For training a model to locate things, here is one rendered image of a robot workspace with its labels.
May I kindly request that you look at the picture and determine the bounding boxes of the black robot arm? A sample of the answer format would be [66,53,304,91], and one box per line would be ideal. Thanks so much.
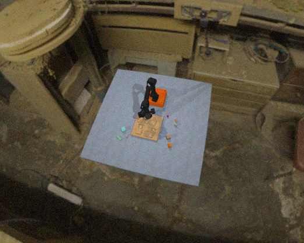
[139,77,159,119]

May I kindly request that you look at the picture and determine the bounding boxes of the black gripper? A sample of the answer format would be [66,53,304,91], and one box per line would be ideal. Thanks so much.
[146,108,156,114]

